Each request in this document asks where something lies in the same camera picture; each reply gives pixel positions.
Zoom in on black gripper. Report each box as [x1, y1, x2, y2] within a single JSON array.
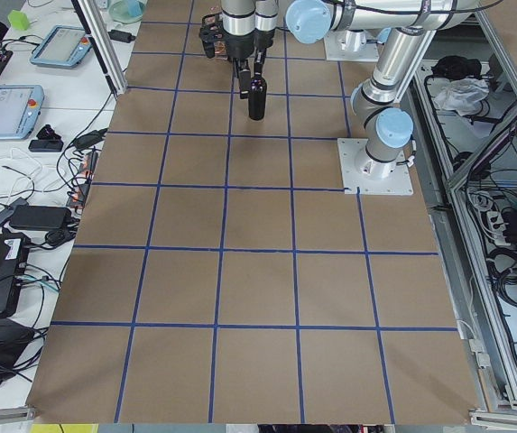
[[226, 33, 272, 99]]

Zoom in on dark glass wine bottle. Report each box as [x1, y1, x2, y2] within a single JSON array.
[[248, 74, 267, 121]]

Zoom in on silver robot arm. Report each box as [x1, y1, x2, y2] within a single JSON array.
[[221, 0, 279, 84], [285, 1, 479, 180]]

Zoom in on blue teach pendant upper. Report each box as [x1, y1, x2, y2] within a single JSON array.
[[30, 25, 91, 69]]

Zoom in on blue teach pendant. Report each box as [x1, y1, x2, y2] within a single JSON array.
[[0, 85, 45, 141], [30, 25, 91, 69]]

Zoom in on white crumpled cloth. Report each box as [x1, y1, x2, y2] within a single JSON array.
[[433, 78, 489, 116]]

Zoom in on green box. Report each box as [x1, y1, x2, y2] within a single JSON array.
[[7, 9, 30, 31]]

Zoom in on blue teach pendant lower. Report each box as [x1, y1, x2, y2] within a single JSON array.
[[0, 85, 45, 141]]

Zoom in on black power brick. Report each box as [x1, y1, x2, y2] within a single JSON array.
[[9, 205, 70, 231]]

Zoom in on copper wire wine basket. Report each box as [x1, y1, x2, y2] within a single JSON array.
[[198, 13, 232, 62]]

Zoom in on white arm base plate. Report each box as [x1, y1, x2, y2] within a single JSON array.
[[337, 138, 413, 196], [324, 30, 383, 63]]

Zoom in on aluminium frame post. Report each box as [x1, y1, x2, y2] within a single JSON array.
[[71, 0, 127, 97]]

